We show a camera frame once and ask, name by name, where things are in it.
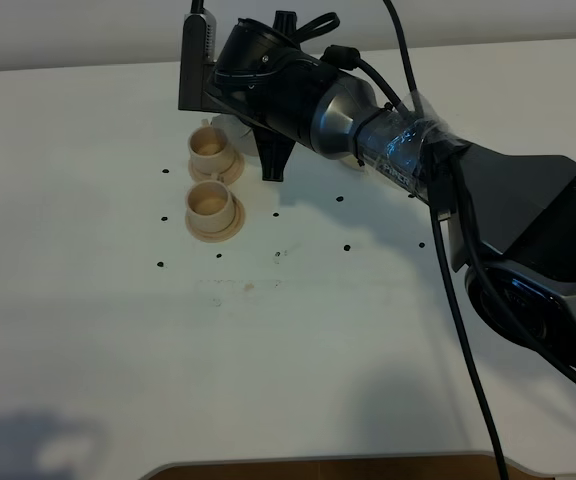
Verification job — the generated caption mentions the beige rear saucer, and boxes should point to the beige rear saucer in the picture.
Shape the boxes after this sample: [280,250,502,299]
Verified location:
[188,148,245,185]

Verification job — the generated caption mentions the beige teacup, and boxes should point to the beige teacup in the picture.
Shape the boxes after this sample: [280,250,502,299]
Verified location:
[186,180,235,233]
[188,120,235,175]

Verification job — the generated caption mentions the beige front saucer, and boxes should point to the beige front saucer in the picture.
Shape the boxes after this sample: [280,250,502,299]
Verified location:
[185,198,245,243]

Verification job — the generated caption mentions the beige teapot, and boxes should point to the beige teapot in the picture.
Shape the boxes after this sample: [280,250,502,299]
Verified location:
[211,114,258,157]

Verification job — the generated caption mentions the beige front teacup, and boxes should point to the beige front teacup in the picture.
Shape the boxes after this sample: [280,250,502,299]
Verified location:
[186,180,235,233]

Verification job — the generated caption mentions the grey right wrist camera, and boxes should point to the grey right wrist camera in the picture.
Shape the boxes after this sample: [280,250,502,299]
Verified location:
[178,0,219,113]

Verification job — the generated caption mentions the beige teapot saucer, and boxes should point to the beige teapot saucer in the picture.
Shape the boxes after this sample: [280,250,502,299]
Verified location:
[340,155,366,172]

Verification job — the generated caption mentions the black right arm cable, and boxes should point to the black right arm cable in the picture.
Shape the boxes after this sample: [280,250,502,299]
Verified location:
[292,0,576,480]

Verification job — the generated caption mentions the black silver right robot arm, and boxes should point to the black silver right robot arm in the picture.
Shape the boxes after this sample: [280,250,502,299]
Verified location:
[206,18,576,379]

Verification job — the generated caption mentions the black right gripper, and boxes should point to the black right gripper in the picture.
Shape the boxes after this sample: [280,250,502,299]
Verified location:
[205,12,339,182]

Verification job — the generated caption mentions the beige rear teacup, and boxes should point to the beige rear teacup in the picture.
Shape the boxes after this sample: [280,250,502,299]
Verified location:
[188,120,235,175]

